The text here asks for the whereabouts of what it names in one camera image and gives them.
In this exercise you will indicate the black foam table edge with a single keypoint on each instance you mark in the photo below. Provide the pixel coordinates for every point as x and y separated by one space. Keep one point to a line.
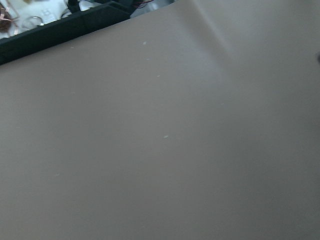
79 23

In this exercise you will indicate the copper wire bottle rack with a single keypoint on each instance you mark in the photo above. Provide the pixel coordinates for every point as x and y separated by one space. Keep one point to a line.
8 21

